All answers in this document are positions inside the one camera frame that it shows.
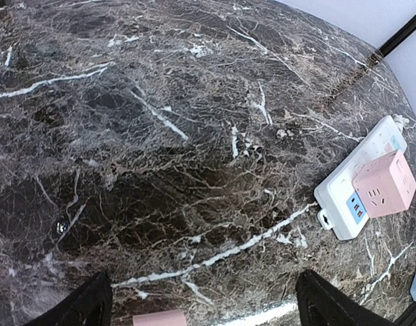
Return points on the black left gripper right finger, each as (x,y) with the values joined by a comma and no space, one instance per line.
(320,303)

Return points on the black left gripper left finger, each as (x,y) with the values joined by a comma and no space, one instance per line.
(90,304)

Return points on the pink usb charger plug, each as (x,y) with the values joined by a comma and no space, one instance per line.
(165,318)

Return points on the white multicolour power strip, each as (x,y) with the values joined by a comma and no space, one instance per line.
(341,209)

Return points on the pink cube socket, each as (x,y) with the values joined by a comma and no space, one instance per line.
(386,185)

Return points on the right black frame post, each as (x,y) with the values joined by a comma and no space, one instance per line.
(400,36)

